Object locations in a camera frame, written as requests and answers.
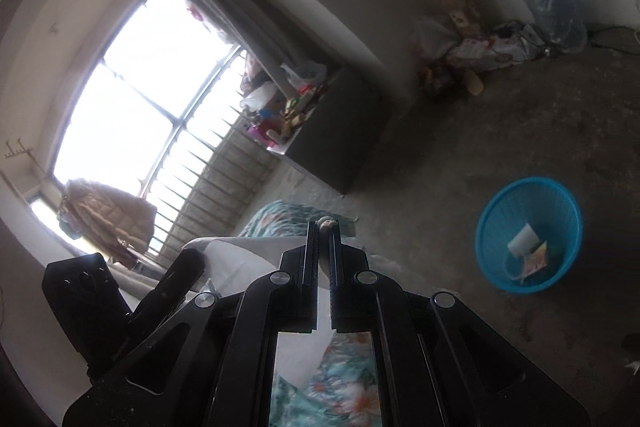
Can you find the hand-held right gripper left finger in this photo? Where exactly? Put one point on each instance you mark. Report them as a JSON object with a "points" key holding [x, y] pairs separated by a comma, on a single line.
{"points": [[310, 287]]}

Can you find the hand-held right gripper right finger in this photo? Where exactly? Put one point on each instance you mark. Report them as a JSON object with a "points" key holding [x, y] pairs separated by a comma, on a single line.
{"points": [[336, 297]]}

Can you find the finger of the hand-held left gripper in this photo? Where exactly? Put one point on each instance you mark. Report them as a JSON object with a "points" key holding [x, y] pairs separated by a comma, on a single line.
{"points": [[172, 279]]}

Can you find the small grey scrap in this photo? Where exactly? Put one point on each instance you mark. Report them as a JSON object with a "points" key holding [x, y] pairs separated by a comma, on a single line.
{"points": [[327, 223]]}

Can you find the blue plastic basket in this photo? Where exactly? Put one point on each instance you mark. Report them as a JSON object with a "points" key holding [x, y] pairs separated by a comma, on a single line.
{"points": [[495, 217]]}

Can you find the white paper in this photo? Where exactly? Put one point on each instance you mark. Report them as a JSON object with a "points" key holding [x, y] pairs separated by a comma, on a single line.
{"points": [[522, 241]]}

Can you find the orange and yellow wrapper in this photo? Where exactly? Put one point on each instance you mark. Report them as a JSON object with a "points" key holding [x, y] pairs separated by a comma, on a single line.
{"points": [[536, 259]]}

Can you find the white bed sheet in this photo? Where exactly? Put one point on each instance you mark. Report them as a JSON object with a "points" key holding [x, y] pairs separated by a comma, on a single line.
{"points": [[235, 257]]}

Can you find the teal floral blanket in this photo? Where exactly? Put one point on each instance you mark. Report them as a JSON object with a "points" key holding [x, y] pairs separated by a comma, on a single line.
{"points": [[280, 219]]}

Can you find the beige quilted jacket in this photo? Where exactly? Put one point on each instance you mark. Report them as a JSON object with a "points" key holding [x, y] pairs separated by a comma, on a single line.
{"points": [[115, 214]]}

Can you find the window railing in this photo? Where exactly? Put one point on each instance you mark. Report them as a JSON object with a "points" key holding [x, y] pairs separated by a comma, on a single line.
{"points": [[225, 167]]}

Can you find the dark grey cabinet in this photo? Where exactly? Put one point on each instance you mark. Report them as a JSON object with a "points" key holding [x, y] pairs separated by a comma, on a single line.
{"points": [[340, 132]]}

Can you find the pink cup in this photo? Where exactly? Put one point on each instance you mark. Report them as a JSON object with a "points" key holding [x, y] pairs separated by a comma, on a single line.
{"points": [[260, 134]]}

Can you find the clutter of small bottles and packets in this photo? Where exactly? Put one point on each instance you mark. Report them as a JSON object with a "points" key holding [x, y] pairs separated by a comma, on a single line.
{"points": [[290, 107]]}

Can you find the white plastic bag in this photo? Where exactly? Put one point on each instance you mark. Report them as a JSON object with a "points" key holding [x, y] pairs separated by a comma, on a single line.
{"points": [[434, 38], [302, 74]]}

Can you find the black tray of small items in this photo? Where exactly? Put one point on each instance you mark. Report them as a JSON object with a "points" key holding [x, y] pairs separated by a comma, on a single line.
{"points": [[440, 77]]}

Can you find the beige wooden piece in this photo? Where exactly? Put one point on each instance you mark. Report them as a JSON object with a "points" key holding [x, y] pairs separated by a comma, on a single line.
{"points": [[473, 83]]}

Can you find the grey curtain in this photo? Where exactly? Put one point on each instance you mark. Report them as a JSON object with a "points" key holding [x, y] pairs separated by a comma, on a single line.
{"points": [[225, 2]]}

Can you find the printed flat carton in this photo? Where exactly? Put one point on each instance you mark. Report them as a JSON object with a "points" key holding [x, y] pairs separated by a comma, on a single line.
{"points": [[480, 52]]}

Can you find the wall coat hooks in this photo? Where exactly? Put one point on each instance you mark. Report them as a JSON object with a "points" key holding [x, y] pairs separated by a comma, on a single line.
{"points": [[17, 152]]}

